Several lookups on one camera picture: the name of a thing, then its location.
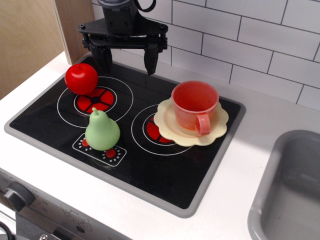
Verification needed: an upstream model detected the grey toy sink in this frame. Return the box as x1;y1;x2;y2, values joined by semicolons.
247;130;320;240

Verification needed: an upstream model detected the black cable at bottom left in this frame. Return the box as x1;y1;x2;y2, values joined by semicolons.
0;221;13;240

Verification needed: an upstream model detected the green toy pear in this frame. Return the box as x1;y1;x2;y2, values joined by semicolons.
85;107;121;151

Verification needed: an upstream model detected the wooden side panel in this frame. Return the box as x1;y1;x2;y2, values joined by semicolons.
0;0;95;98

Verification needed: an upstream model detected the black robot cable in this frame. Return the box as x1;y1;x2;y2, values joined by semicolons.
134;0;157;13

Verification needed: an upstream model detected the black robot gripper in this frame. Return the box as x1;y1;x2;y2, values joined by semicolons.
77;7;168;76

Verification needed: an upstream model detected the red plastic toy cup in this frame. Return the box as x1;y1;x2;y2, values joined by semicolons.
171;80;220;136

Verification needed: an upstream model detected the cream scalloped toy plate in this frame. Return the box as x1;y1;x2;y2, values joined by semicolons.
154;98;229;147

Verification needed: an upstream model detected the grey oven control panel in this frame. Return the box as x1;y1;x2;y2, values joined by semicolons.
0;169;128;240

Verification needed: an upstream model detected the grey oven knob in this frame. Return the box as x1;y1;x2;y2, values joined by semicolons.
4;182;36;212

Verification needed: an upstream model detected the red toy apple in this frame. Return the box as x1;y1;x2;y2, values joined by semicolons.
64;63;99;95

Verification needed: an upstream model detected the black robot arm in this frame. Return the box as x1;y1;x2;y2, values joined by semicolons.
77;0;169;75

